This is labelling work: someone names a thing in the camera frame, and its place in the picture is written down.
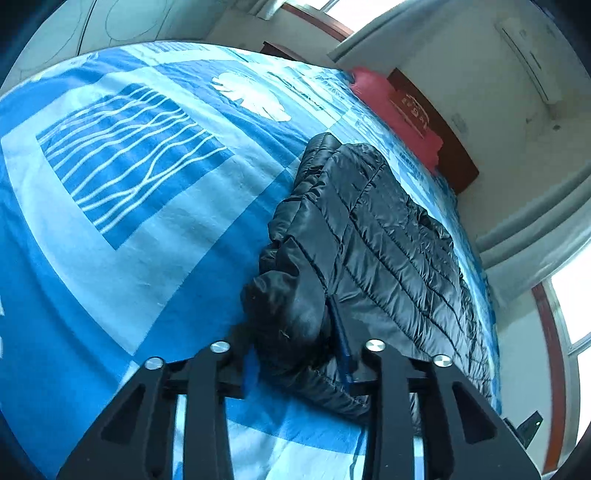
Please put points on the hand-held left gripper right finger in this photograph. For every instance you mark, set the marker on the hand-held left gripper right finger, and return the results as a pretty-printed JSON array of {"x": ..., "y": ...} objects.
[{"x": 345, "y": 364}]

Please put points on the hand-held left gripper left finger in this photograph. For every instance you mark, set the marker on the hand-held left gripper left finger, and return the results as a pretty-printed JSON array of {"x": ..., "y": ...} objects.
[{"x": 231, "y": 369}]

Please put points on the black puffer jacket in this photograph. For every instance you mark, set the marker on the black puffer jacket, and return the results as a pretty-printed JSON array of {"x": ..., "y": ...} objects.
[{"x": 392, "y": 258}]

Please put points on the wooden window sill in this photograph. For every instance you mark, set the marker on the wooden window sill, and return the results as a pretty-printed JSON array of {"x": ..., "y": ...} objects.
[
  {"x": 318, "y": 21},
  {"x": 551, "y": 369}
]

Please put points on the blue patterned bed sheet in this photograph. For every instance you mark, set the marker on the blue patterned bed sheet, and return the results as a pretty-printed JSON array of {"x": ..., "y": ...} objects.
[{"x": 138, "y": 254}]

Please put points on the grey curtain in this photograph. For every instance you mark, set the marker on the grey curtain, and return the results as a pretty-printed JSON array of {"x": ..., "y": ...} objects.
[
  {"x": 374, "y": 41},
  {"x": 531, "y": 235}
]

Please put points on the red pillow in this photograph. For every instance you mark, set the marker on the red pillow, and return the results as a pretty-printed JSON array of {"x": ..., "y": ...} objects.
[{"x": 429, "y": 150}]

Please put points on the wooden headboard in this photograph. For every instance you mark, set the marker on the wooden headboard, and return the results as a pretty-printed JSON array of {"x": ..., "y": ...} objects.
[{"x": 457, "y": 161}]

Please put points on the small brown printed cushion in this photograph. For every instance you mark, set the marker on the small brown printed cushion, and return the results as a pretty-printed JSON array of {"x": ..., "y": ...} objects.
[{"x": 411, "y": 110}]

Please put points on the wooden nightstand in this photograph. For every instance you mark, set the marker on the wooden nightstand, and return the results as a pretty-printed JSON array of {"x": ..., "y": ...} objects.
[{"x": 279, "y": 50}]

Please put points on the wardrobe with patterned glass doors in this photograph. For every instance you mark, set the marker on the wardrobe with patterned glass doors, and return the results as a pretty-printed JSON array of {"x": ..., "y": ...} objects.
[{"x": 115, "y": 27}]

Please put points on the white curtain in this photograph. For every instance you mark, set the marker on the white curtain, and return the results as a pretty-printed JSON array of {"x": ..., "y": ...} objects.
[{"x": 263, "y": 7}]

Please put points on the window with white frame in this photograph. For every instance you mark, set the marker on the window with white frame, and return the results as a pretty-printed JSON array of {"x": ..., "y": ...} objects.
[
  {"x": 351, "y": 7},
  {"x": 575, "y": 346}
]

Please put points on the white wall air conditioner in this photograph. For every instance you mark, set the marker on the white wall air conditioner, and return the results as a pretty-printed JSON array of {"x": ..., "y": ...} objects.
[{"x": 531, "y": 55}]

